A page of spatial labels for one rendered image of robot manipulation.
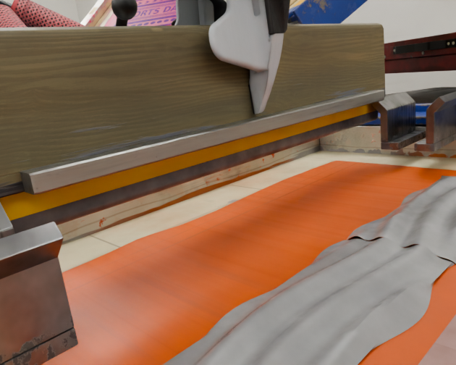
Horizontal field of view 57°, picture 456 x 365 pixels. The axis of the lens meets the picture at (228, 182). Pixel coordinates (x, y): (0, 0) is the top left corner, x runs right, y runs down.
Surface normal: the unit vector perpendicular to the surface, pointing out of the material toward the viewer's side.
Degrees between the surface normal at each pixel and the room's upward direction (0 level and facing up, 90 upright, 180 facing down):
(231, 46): 85
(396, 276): 33
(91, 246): 0
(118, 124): 89
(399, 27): 90
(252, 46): 85
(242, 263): 0
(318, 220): 0
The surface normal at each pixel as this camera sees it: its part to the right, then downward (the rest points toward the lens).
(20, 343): 0.70, 0.10
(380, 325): 0.33, -0.65
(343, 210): -0.11, -0.96
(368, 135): -0.70, 0.26
